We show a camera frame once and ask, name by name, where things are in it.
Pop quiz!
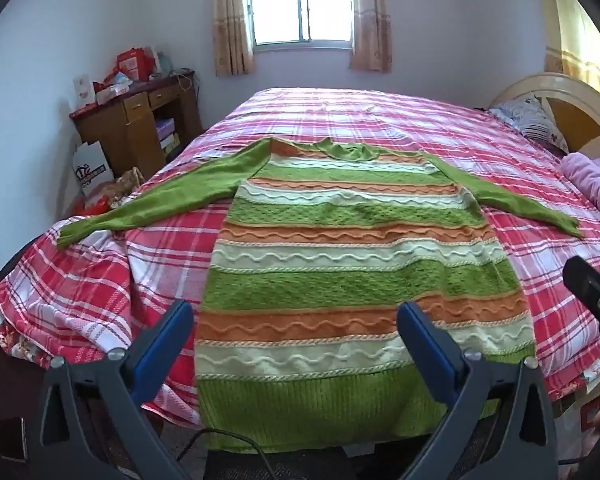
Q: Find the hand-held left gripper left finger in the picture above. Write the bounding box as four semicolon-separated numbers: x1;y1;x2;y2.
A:
39;299;196;480

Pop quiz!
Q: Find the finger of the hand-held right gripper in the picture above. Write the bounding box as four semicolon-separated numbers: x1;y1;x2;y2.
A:
562;255;600;346

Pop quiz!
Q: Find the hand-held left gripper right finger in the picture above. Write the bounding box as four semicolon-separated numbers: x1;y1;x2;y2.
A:
396;301;561;480

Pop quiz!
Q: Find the green orange striped knit sweater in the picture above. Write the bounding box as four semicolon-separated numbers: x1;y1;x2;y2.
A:
56;136;585;453

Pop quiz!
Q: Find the pink quilt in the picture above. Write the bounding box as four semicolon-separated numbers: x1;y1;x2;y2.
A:
560;152;600;238

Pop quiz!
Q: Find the floral quilt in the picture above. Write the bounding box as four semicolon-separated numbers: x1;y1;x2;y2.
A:
0;305;48;371

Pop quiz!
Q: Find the red plastic bag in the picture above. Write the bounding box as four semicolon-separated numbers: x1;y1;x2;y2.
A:
72;192;113;218

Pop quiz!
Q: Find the brown woven basket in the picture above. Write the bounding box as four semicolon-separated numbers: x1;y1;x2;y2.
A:
111;167;146;206

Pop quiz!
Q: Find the cream wooden headboard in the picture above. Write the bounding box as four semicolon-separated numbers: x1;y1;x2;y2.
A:
487;72;600;161

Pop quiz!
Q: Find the grey patterned pillow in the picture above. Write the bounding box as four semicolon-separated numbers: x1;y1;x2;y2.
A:
489;96;570;155

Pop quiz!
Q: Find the dark phone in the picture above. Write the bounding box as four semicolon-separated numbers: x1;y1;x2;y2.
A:
0;416;27;461

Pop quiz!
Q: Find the white paper bag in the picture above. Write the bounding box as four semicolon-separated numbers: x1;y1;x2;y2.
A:
72;141;115;196

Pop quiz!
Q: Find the stack of boxes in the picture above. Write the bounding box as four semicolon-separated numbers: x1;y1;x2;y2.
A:
155;117;181;153

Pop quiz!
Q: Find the brown wooden desk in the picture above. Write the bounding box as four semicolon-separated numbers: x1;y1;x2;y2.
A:
69;72;204;181

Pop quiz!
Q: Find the red plaid bed blanket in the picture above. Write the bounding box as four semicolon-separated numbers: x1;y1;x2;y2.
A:
0;87;600;431

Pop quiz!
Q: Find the yellow curtain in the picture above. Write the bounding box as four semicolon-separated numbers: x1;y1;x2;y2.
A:
544;0;600;111

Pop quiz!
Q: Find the white tissue pack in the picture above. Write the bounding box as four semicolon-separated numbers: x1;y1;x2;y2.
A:
94;82;131;107

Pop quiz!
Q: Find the red gift box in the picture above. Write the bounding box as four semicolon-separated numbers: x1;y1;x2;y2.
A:
114;47;156;83

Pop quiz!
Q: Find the beige patterned curtain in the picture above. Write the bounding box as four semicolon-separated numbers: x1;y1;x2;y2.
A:
211;0;257;78
349;0;394;73

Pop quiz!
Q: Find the window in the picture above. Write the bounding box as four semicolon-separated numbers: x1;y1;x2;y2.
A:
242;0;355;51

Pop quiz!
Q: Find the black cable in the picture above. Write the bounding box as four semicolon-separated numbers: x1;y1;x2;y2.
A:
175;429;281;480

